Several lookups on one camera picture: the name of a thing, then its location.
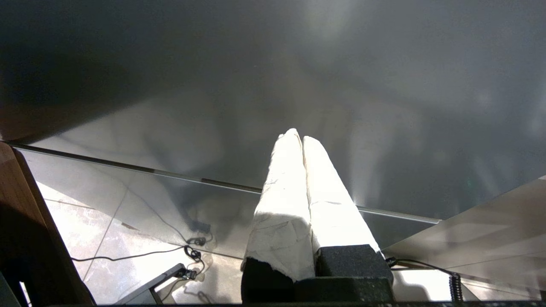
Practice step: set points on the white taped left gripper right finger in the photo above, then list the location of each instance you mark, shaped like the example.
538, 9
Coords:
332, 204

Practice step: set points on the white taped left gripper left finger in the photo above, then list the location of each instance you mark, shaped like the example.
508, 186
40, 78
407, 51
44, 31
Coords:
281, 204

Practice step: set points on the grey glossy appliance door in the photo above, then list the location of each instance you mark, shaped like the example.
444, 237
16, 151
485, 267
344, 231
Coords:
256, 64

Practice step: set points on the black metal stand leg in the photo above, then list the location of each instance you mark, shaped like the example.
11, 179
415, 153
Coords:
158, 281

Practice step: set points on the brown wooden panel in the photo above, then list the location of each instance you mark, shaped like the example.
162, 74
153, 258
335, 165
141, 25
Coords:
21, 213

